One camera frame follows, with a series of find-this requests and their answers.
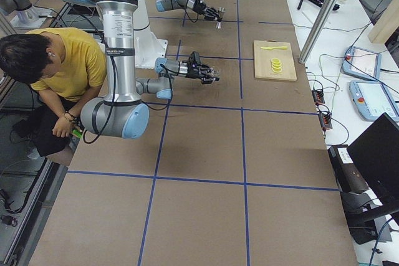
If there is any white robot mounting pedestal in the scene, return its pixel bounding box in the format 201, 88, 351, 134
133, 0, 168, 69

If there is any blue teach pendant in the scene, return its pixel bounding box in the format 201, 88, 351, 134
342, 46, 382, 80
349, 80, 398, 123

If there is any steel double jigger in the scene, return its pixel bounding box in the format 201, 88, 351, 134
216, 7, 225, 29

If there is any wooden cutting board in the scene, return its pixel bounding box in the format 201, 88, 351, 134
253, 40, 297, 82

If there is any orange circuit board far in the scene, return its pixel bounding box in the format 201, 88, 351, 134
311, 89, 325, 105

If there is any blue teach pendant far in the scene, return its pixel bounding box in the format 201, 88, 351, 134
342, 46, 382, 80

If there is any yellow plastic knife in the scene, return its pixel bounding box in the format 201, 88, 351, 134
260, 46, 288, 50

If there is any aluminium frame post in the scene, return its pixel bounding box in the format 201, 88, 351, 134
299, 0, 337, 64

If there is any black monitor with stand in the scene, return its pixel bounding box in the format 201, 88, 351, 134
340, 113, 398, 244

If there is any black box with label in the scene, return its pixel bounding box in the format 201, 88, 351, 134
328, 145, 368, 194

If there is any person in yellow shirt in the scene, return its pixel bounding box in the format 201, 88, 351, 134
1, 27, 107, 166

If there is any light wooden plank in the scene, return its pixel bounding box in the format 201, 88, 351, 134
368, 0, 399, 44

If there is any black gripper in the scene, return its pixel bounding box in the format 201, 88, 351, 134
180, 61, 220, 84
193, 2, 226, 22

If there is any clear glass cup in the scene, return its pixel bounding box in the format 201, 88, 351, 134
210, 70, 220, 79

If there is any orange circuit board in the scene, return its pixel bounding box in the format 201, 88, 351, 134
311, 89, 325, 105
318, 112, 332, 131

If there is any blue teach pendant near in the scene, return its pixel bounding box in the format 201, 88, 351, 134
349, 80, 398, 123

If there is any black camera cable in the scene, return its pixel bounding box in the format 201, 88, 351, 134
182, 0, 206, 24
82, 38, 175, 145

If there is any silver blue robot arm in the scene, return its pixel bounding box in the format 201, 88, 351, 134
156, 0, 225, 29
63, 0, 218, 138

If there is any orange circuit board near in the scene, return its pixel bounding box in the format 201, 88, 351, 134
318, 112, 332, 131

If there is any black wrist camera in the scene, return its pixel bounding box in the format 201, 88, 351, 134
188, 51, 201, 64

